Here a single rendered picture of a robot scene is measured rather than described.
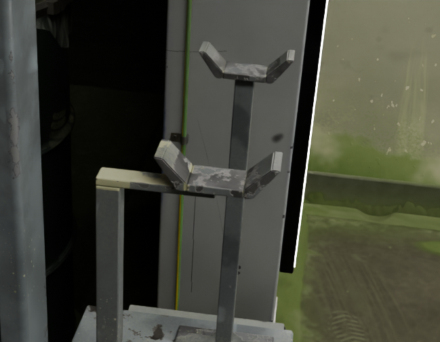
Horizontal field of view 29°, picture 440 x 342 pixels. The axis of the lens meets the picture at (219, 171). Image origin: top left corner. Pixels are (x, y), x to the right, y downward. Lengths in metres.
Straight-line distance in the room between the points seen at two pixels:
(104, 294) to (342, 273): 1.82
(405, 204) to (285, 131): 1.55
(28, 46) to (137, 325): 0.37
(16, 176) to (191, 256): 0.63
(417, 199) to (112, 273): 2.13
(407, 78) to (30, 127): 2.10
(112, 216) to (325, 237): 2.00
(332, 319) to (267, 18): 1.24
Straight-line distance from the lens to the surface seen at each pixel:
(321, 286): 2.32
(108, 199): 0.56
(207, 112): 1.15
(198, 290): 1.29
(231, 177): 0.54
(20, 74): 0.64
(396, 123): 2.66
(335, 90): 2.66
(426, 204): 2.68
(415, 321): 2.26
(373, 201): 2.66
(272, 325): 0.93
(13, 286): 0.71
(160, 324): 0.92
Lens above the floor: 1.35
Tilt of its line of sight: 27 degrees down
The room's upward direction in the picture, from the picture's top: 4 degrees clockwise
